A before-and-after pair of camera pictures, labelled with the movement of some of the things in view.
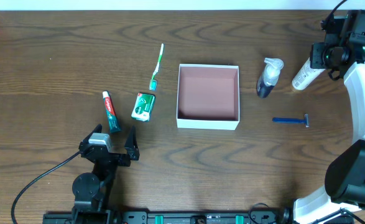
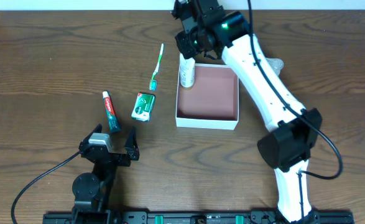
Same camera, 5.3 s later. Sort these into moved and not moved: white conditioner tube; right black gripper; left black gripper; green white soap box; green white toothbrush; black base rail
Moved: white conditioner tube; right black gripper
Not moved: black base rail; green white soap box; green white toothbrush; left black gripper
